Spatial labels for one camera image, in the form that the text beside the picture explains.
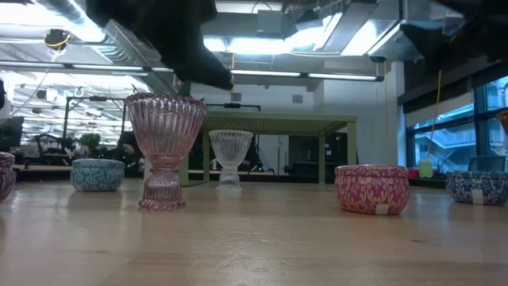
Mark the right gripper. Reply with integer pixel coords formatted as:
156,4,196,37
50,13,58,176
400,0,508,63

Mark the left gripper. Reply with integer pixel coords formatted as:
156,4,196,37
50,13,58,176
85,0,236,91

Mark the pink ribbed glass candle holder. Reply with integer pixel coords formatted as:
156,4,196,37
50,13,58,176
125,92,208,211

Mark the clear ribbed glass candle holder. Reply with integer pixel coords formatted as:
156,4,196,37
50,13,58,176
208,129,254,193

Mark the teal patterned candle tin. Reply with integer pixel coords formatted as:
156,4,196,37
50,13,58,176
70,158,126,193

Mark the navy patterned candle tin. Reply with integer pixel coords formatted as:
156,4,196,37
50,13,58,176
445,170,508,207

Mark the pink patterned candle tin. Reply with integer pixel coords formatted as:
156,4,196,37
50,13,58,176
333,164,410,216

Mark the purple patterned candle tin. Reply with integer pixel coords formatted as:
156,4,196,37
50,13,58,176
0,151,17,204

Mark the green perforated metal shelf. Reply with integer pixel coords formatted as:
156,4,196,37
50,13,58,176
178,110,358,187

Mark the person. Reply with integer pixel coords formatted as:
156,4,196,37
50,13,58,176
116,130,146,170

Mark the small green potted plant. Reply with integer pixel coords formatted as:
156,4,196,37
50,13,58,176
79,132,102,154

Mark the grey office chair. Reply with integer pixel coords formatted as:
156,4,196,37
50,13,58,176
467,155,507,173

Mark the pale green plastic container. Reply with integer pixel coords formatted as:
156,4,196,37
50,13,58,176
418,159,434,179

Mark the black computer monitor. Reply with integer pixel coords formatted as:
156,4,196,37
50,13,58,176
0,115,25,153

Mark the yellow hanging cable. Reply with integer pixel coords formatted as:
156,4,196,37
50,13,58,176
426,69,443,160

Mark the black metal frame rig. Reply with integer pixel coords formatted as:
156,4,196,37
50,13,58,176
62,95,129,152

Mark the black yellow ceiling cable reel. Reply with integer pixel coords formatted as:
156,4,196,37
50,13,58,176
43,28,72,52

